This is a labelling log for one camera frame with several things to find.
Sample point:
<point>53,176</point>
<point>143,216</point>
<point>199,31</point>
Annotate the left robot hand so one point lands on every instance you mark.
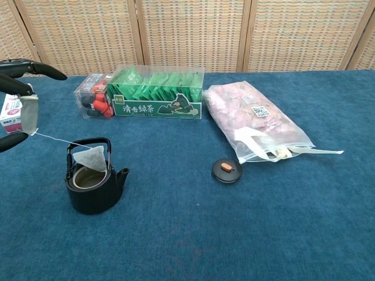
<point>11,83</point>

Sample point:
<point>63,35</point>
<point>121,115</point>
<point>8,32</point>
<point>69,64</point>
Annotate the small black teapot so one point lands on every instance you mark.
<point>93,199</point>

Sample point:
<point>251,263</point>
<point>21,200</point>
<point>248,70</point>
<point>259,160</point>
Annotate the clear box green tea sachets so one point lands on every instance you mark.
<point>155,109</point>

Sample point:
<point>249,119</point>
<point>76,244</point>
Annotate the black teapot lid orange knob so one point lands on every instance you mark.
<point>222,175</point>

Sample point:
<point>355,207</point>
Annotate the frosted zip bag pink packets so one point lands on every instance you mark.
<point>249,117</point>

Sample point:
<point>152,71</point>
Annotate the white pink carton box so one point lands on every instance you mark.
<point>11,121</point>

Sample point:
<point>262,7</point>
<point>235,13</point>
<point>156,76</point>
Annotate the clear box red black capsules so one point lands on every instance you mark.
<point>98,105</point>

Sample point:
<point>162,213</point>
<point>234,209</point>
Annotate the woven wooden folding screen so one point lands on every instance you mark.
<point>190,29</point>

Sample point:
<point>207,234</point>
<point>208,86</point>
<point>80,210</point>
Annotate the blue table cloth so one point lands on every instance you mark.
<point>187,234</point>

